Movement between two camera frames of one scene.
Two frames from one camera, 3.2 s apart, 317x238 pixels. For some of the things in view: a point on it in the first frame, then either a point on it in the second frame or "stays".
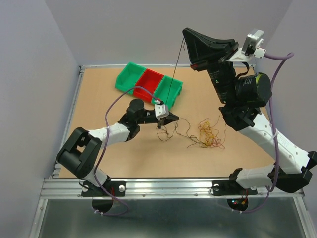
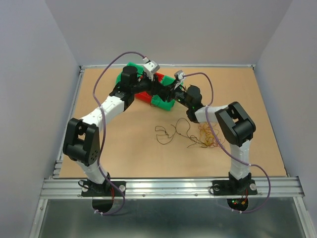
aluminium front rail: [66, 189] stays
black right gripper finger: [202, 48] to [167, 93]
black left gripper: [170, 118] to [154, 86]
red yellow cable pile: [209, 137] stays
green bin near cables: [168, 91] stays
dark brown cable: [176, 71] to [155, 106]
